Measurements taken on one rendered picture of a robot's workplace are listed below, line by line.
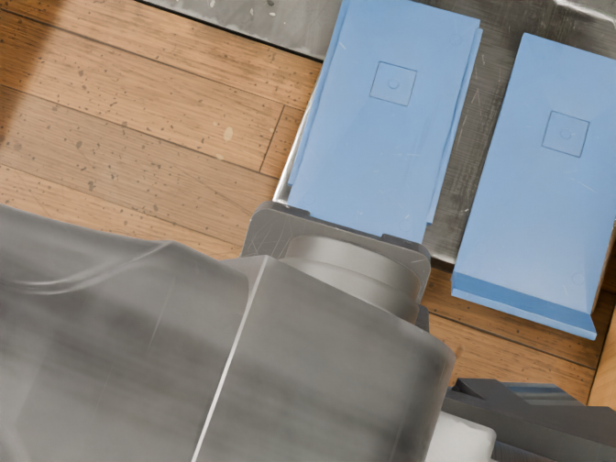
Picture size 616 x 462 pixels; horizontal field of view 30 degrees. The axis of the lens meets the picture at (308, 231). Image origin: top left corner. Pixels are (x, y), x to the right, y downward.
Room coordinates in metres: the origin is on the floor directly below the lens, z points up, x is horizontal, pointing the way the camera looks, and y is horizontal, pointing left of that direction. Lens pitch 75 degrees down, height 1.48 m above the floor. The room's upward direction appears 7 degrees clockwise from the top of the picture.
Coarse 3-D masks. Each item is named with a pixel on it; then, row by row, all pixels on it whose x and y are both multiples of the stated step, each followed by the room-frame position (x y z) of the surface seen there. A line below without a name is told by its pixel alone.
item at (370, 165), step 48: (384, 0) 0.28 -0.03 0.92; (336, 48) 0.25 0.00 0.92; (384, 48) 0.25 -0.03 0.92; (432, 48) 0.26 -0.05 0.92; (336, 96) 0.22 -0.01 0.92; (432, 96) 0.23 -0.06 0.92; (336, 144) 0.20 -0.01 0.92; (384, 144) 0.20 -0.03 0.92; (432, 144) 0.20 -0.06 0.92; (336, 192) 0.17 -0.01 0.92; (384, 192) 0.17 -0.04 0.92; (432, 192) 0.18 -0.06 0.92
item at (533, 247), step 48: (528, 48) 0.26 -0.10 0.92; (528, 96) 0.23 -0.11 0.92; (576, 96) 0.24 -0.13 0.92; (528, 144) 0.21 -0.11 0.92; (480, 192) 0.18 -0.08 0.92; (528, 192) 0.18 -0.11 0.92; (576, 192) 0.19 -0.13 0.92; (480, 240) 0.16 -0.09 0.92; (528, 240) 0.16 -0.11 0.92; (576, 240) 0.16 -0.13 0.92; (480, 288) 0.13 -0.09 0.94; (528, 288) 0.13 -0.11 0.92; (576, 288) 0.14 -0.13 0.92
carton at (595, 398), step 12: (612, 312) 0.13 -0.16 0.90; (612, 324) 0.12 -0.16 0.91; (612, 336) 0.12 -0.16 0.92; (612, 348) 0.11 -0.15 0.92; (600, 360) 0.11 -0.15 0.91; (612, 360) 0.10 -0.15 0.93; (600, 372) 0.10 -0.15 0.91; (612, 372) 0.09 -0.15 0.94; (600, 384) 0.09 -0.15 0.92; (612, 384) 0.09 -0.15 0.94; (588, 396) 0.09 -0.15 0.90; (600, 396) 0.08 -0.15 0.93; (612, 396) 0.08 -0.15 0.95; (612, 408) 0.07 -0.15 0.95
